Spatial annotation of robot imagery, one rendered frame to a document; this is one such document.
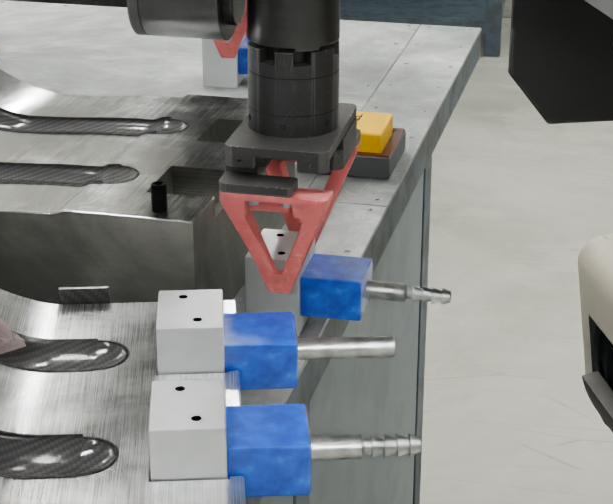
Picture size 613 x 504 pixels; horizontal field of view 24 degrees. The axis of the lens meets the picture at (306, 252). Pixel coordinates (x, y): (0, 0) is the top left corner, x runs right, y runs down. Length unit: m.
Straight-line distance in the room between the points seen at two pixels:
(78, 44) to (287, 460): 1.03
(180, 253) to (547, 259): 2.28
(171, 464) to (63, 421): 0.08
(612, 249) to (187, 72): 0.60
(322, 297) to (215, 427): 0.27
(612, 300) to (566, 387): 1.57
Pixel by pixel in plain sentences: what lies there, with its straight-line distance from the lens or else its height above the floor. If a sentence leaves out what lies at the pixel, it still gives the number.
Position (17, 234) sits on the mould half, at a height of 0.87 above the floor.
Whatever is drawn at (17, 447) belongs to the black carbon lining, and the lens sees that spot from 0.74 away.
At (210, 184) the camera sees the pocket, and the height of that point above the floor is 0.88.
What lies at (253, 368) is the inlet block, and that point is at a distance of 0.79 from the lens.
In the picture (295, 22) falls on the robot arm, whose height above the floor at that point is 1.01.
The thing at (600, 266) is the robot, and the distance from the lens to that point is 1.09.
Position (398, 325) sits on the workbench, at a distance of 1.64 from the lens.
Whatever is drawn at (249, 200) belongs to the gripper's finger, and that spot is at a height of 0.91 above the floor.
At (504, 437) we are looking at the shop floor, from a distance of 2.45.
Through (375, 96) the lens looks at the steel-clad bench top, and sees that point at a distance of 1.46.
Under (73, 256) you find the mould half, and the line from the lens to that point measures 0.93.
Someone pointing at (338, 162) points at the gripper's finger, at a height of 0.92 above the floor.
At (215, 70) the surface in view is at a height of 0.82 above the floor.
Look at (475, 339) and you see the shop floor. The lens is 2.77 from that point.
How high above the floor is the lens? 1.22
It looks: 23 degrees down
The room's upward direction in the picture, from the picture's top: straight up
